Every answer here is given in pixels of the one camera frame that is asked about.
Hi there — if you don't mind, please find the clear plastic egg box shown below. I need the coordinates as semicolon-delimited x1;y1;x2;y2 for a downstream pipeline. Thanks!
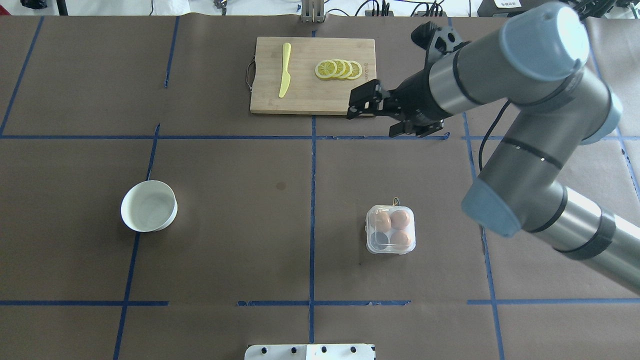
365;197;417;255

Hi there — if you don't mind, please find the brown egg in box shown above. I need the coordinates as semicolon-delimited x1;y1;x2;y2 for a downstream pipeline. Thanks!
390;230;413;249
390;209;411;231

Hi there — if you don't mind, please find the lower brown egg in box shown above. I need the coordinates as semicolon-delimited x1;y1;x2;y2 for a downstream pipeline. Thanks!
390;230;413;249

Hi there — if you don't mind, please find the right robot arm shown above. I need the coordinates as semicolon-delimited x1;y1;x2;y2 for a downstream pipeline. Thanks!
346;1;640;293

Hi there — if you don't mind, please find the right arm camera mount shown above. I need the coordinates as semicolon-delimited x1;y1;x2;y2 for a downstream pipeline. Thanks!
410;22;471;68

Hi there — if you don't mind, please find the wooden cutting board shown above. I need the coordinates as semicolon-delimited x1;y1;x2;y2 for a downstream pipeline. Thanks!
250;36;377;116

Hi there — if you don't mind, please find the back lemon slice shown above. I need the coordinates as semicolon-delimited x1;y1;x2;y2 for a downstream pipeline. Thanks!
346;61;363;80

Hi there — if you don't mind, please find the upper brown egg in box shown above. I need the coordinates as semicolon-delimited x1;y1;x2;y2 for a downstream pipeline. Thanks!
390;209;411;231

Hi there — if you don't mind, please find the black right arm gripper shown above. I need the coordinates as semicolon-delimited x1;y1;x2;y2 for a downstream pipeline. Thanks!
346;70;446;138

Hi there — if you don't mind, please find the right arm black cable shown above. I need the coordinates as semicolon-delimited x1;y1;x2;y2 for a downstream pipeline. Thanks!
478;99;512;173

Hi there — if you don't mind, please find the white bowl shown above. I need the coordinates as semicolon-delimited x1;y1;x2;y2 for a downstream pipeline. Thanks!
119;180;179;233

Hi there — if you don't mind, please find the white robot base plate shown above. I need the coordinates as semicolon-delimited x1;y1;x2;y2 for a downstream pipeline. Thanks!
244;343;377;360

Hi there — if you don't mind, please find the yellow plastic knife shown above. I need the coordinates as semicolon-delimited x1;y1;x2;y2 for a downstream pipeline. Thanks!
278;42;292;99

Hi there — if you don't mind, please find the brown egg from bowl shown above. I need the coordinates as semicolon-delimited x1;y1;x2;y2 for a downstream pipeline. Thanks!
373;211;393;233

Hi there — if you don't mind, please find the aluminium frame post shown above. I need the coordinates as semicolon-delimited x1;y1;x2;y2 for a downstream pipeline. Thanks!
301;0;326;24

